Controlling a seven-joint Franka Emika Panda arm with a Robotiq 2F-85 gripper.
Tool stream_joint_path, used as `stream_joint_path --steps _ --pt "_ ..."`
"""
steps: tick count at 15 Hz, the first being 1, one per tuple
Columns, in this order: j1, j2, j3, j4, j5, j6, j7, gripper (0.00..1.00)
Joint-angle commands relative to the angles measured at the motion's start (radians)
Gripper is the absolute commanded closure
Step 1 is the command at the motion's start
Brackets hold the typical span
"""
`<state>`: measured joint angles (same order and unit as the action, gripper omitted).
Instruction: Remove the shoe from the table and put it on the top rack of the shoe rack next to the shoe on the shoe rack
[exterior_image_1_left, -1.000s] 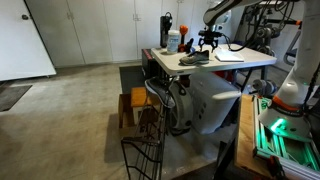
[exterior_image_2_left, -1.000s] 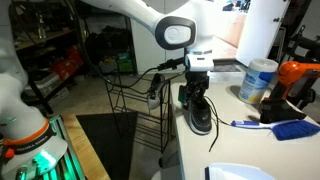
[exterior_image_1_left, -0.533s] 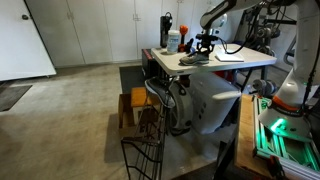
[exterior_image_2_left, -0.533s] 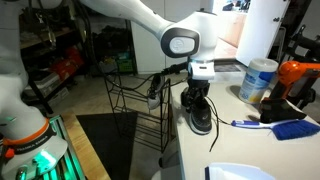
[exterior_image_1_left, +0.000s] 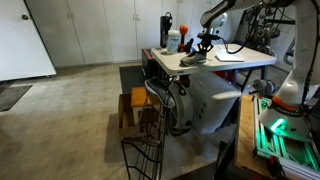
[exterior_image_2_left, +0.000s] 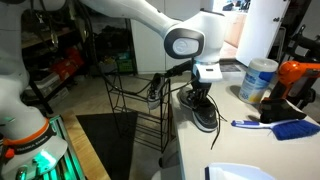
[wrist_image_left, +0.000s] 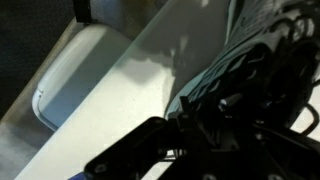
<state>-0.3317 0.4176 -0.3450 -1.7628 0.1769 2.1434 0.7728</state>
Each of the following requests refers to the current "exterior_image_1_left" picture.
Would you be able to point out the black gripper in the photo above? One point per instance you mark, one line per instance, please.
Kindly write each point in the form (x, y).
(206, 40)

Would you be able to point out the grey sneaker with laces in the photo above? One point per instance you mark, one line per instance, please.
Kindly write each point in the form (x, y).
(193, 60)

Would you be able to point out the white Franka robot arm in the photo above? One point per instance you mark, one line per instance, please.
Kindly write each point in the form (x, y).
(300, 66)

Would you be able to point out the blue hand brush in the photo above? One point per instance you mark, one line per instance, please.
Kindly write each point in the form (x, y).
(194, 50)

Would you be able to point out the orange power tool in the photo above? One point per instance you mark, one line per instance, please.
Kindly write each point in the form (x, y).
(183, 31)

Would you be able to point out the white wipes canister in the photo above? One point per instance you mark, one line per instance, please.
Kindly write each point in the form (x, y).
(173, 41)

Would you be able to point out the white folding table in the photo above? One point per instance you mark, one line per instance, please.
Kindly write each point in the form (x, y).
(253, 55)

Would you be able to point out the white plastic storage bin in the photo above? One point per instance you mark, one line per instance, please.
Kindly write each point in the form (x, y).
(213, 103)

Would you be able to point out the black case with red trim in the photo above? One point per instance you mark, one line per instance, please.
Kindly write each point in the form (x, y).
(150, 63)

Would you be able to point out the grey round motor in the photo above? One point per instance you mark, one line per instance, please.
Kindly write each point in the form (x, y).
(265, 87)

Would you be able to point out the dark rectangular floor mat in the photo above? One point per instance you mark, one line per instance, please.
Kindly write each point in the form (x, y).
(130, 78)

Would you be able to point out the small wooden stool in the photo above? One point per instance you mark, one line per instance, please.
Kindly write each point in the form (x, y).
(138, 96)

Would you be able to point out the wooden base board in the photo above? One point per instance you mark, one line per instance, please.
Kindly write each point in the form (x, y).
(245, 133)

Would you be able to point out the brown cardboard box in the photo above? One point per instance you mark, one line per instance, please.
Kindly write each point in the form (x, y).
(124, 113)

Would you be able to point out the white open door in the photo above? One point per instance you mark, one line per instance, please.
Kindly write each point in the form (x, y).
(23, 40)

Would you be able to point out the grey door mat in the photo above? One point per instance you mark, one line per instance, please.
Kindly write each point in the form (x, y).
(11, 96)

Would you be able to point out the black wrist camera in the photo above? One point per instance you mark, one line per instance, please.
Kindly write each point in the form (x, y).
(208, 34)

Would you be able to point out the white wall cabinets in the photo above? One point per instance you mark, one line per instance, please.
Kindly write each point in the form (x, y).
(110, 30)

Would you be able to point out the aluminium frame with green light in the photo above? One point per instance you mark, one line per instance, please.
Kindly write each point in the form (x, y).
(286, 150)

